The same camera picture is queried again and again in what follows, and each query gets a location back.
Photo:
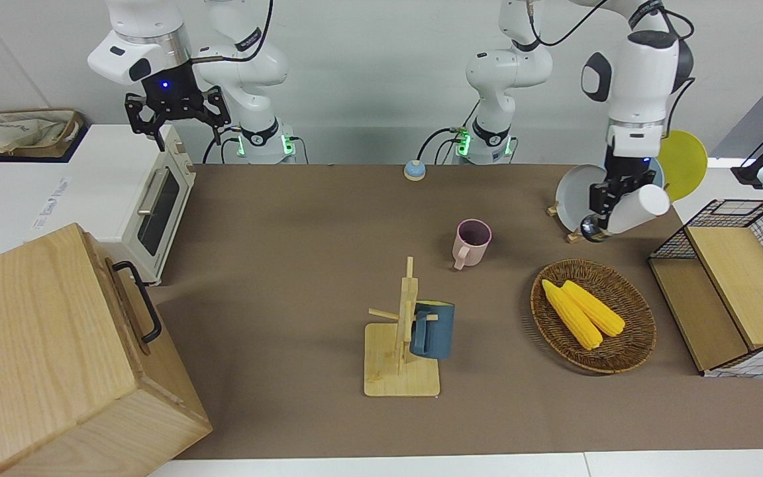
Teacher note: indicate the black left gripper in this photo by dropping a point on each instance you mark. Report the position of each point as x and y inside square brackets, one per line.
[628, 169]

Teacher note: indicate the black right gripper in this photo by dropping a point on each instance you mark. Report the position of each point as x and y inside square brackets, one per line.
[169, 93]

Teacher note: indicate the white bottle with clear base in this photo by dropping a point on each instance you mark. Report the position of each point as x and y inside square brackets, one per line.
[640, 209]

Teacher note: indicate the pink mug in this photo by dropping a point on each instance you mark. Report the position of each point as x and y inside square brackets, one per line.
[473, 242]

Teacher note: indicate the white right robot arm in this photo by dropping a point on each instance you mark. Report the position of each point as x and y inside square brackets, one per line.
[249, 66]

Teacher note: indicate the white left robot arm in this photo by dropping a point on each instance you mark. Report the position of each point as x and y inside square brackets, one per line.
[640, 79]

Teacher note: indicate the light blue plate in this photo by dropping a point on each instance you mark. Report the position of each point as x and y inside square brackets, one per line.
[660, 173]

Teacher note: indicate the grey plate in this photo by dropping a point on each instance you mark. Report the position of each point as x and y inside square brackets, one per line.
[573, 199]

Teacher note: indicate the wooden plate rack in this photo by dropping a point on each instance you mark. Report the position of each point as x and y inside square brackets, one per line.
[575, 235]

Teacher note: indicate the yellow plate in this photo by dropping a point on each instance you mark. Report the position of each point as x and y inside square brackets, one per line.
[686, 165]

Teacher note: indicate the cream toaster oven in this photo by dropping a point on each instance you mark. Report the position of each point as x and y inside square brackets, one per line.
[116, 179]

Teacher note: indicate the yellow corn cob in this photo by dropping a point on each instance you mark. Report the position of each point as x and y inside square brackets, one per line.
[597, 311]
[573, 318]

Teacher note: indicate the beige cloth bag tray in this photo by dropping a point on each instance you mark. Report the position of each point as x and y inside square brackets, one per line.
[17, 129]

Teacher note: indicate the brown wicker basket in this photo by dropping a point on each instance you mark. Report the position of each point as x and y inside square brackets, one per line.
[626, 351]

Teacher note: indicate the brown table mat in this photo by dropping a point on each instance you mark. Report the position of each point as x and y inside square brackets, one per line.
[289, 265]

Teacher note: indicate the dark blue mug yellow inside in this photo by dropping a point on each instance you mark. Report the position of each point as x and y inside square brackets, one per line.
[436, 334]

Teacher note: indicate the wooden cabinet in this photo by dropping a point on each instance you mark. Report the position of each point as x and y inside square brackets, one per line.
[44, 358]

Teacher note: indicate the wooden mug tree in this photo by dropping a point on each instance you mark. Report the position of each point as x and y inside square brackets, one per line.
[401, 381]

